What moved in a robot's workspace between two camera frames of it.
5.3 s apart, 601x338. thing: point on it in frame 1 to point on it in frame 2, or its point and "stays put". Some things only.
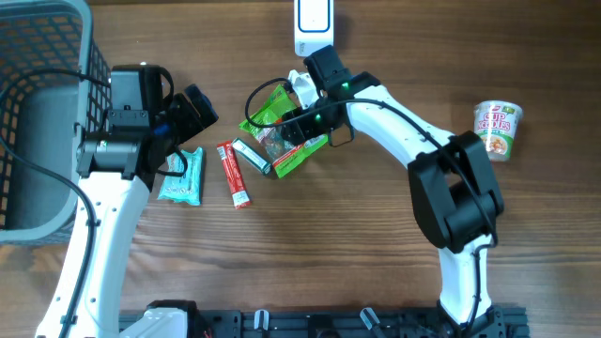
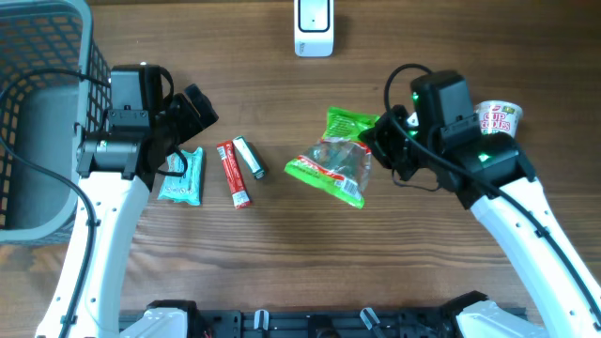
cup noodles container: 497,123 stays put
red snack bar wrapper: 238,189 stays put
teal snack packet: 186,188 stays put
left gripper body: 180,119 stays put
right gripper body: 313,125 to 394,145
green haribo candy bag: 267,125 to 340,161
